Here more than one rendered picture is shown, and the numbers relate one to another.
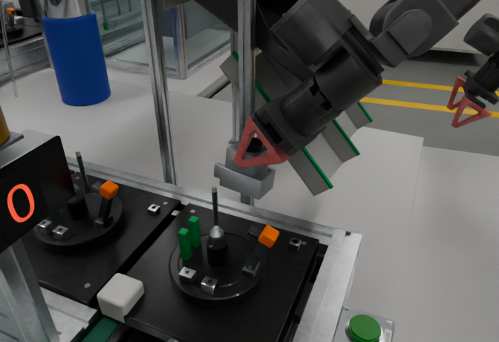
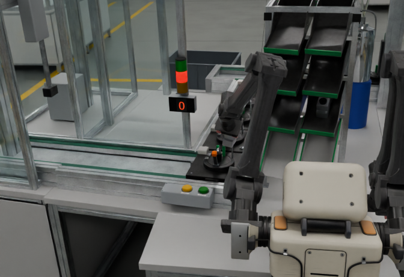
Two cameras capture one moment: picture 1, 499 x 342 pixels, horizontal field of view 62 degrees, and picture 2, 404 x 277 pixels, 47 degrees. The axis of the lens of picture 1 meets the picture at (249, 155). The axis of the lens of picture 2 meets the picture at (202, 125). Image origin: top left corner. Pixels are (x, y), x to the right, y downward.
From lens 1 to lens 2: 1.83 m
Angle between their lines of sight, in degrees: 71
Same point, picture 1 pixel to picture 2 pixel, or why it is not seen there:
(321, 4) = (225, 95)
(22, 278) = (186, 125)
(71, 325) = (194, 149)
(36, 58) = (375, 96)
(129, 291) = (202, 149)
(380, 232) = not seen: hidden behind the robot
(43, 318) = (187, 139)
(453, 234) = not seen: hidden behind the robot
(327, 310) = (210, 185)
